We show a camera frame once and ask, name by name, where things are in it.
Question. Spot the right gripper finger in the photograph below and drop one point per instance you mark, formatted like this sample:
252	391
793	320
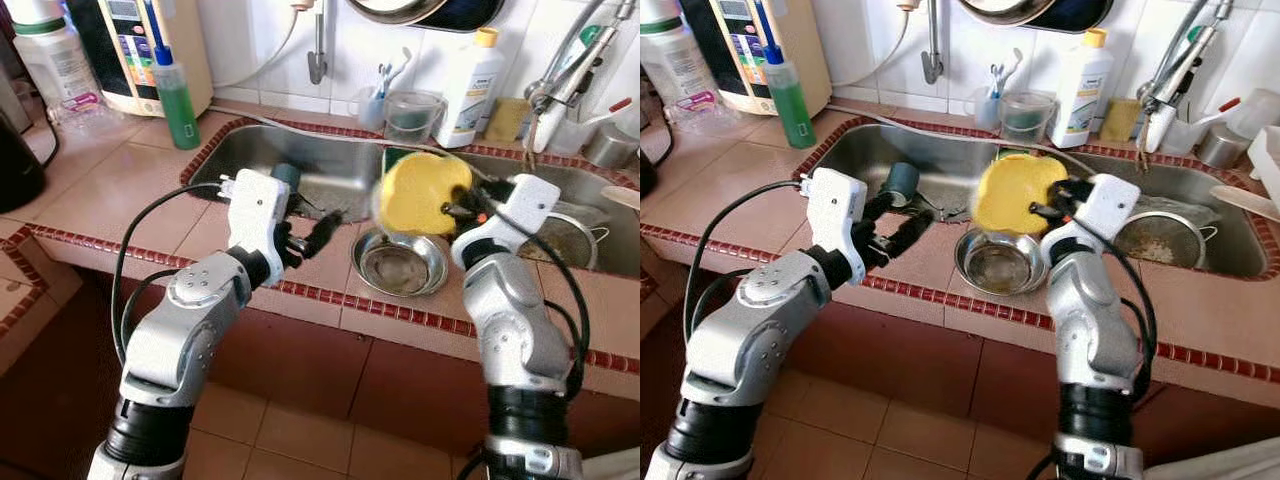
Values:
1045	211
455	210

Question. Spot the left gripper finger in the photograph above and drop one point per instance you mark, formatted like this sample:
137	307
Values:
880	210
910	235
322	235
305	207

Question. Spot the yellow plastic bowl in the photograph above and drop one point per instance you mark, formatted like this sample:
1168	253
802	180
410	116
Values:
420	195
1015	195

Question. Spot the blue cup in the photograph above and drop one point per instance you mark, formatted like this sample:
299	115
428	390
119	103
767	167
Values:
903	180
286	178

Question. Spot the stainless steel bowl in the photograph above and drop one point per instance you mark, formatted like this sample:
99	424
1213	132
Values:
400	265
1000	265

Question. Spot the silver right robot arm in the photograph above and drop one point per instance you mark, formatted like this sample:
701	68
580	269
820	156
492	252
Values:
1090	330
510	330

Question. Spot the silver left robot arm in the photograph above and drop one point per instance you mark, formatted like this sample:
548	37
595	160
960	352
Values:
180	340
750	340

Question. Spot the stainless steel sink basin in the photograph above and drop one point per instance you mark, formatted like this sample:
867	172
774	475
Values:
1190	190
240	155
570	185
860	155

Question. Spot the steel mesh strainer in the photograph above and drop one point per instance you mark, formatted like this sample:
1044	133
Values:
575	240
1160	240

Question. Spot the yellow sponge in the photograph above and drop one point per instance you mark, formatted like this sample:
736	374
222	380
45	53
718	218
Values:
1120	120
508	120

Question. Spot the chrome sink faucet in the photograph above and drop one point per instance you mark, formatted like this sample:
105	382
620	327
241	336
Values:
540	130
1155	130

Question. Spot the brown cabinet door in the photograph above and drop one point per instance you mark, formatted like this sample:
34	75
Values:
900	350
420	390
1020	390
290	350

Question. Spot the white detergent bottle yellow cap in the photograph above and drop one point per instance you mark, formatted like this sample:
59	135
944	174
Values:
470	90
1083	90

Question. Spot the clear toothbrush cup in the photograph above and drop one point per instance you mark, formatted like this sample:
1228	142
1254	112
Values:
985	108
372	108

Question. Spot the green dish soap bottle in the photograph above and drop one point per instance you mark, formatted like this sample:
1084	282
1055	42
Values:
180	105
792	105

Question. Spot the pale wooden spatula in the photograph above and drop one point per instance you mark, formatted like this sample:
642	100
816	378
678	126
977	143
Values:
622	198
1245	203

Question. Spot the steel cup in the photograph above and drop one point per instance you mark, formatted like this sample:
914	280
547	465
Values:
612	148
1222	148

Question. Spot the black electric kettle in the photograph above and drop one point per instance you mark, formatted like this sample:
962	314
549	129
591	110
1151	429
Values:
645	175
15	165

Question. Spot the beige water ionizer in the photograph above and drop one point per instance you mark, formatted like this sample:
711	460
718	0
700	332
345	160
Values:
790	50
175	50

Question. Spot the hanging steel wok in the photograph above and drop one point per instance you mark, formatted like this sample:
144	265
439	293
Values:
470	12
1080	12

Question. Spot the white dish rack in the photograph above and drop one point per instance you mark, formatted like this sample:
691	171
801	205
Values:
1268	160

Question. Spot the clear canister green-ringed lid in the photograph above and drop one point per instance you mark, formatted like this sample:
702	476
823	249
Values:
680	60
55	60

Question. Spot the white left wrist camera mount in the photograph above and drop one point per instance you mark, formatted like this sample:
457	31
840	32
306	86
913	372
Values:
258	215
838	215

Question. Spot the grey wall tap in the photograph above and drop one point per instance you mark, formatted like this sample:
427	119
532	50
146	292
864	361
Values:
932	55
317	55

